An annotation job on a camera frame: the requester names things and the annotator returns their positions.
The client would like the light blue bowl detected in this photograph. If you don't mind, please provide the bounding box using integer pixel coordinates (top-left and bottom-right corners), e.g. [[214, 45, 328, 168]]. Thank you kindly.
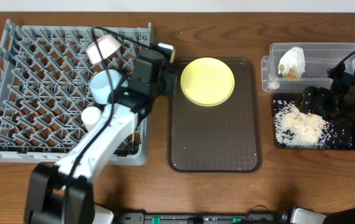
[[89, 69, 123, 105]]

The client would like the white bowl with food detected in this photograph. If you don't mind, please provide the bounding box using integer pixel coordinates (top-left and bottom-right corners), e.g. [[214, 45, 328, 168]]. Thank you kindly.
[[86, 34, 121, 64]]

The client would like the yellow round plate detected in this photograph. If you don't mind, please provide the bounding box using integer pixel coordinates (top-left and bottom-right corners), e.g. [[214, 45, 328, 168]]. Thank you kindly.
[[180, 57, 235, 106]]

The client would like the green snack wrapper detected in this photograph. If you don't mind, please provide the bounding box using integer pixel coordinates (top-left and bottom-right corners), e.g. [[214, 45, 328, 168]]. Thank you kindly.
[[283, 68, 298, 78]]

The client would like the white napkin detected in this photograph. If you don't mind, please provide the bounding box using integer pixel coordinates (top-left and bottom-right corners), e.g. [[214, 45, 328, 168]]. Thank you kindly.
[[278, 47, 305, 78]]

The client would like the small white cup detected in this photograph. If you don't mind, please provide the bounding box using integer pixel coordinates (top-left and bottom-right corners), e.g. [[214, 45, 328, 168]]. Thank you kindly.
[[81, 106, 102, 131]]

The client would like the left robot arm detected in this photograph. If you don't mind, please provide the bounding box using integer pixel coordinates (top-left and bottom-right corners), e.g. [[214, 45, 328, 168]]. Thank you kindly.
[[24, 43, 177, 223]]

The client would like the black waste tray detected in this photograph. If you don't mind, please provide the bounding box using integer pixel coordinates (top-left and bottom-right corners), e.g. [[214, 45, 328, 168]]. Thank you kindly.
[[272, 92, 355, 151]]

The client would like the spilled rice food waste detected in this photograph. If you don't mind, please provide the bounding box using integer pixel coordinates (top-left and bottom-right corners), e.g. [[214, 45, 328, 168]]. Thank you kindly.
[[273, 100, 353, 149]]

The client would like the grey dishwasher rack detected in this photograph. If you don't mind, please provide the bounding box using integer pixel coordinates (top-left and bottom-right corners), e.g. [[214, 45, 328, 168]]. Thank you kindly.
[[0, 21, 154, 163]]

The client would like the clear plastic bin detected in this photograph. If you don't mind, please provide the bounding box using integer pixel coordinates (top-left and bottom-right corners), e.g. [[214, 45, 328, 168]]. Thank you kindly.
[[261, 42, 355, 93]]

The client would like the dark brown serving tray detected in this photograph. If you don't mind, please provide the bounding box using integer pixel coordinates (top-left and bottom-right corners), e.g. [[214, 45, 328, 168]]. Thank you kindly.
[[168, 58, 263, 173]]

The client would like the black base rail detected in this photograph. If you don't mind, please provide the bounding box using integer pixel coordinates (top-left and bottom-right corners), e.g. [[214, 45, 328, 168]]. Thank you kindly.
[[112, 212, 286, 224]]

